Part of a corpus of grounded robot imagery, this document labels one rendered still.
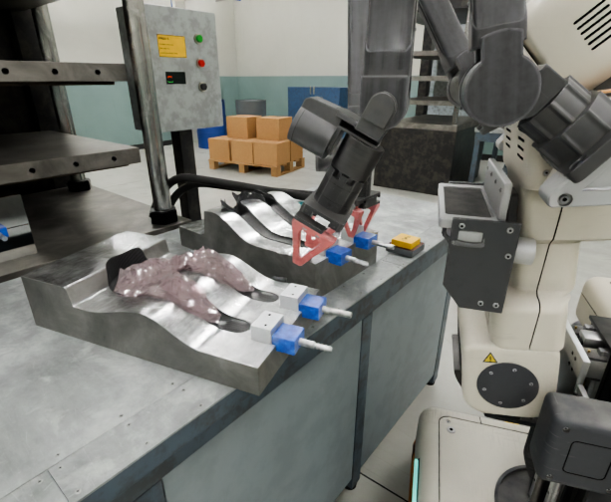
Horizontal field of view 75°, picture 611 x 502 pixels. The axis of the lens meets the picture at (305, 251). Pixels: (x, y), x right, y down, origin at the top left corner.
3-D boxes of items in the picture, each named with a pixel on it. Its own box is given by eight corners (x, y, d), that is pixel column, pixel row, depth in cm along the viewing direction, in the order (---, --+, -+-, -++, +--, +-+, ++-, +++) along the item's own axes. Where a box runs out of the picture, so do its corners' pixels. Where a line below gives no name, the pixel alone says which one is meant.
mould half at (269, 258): (376, 262, 106) (380, 213, 100) (315, 301, 87) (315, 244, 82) (246, 222, 135) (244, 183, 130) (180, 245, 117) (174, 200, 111)
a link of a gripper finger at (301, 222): (272, 258, 59) (298, 205, 55) (287, 240, 65) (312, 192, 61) (311, 281, 59) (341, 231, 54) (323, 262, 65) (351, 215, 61)
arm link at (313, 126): (402, 101, 47) (406, 98, 54) (318, 54, 48) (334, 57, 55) (352, 186, 53) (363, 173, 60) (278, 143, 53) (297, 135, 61)
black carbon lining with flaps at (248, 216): (345, 239, 102) (347, 203, 99) (305, 259, 91) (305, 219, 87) (251, 212, 123) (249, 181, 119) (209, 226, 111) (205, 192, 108)
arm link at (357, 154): (386, 146, 51) (390, 140, 56) (339, 121, 52) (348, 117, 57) (359, 192, 54) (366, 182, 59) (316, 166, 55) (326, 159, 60)
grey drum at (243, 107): (268, 144, 817) (266, 99, 782) (267, 149, 762) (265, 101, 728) (239, 144, 813) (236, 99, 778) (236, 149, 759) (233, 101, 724)
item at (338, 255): (373, 272, 86) (375, 249, 84) (361, 280, 83) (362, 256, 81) (325, 256, 94) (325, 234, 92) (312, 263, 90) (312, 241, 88)
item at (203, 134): (234, 145, 802) (231, 99, 767) (211, 149, 758) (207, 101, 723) (214, 143, 834) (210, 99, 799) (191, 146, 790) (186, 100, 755)
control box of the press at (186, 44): (244, 345, 203) (220, 12, 145) (195, 376, 182) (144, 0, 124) (216, 329, 216) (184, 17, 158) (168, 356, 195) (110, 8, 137)
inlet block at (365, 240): (398, 254, 94) (399, 233, 92) (388, 261, 91) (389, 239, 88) (351, 242, 102) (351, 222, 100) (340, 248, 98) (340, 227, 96)
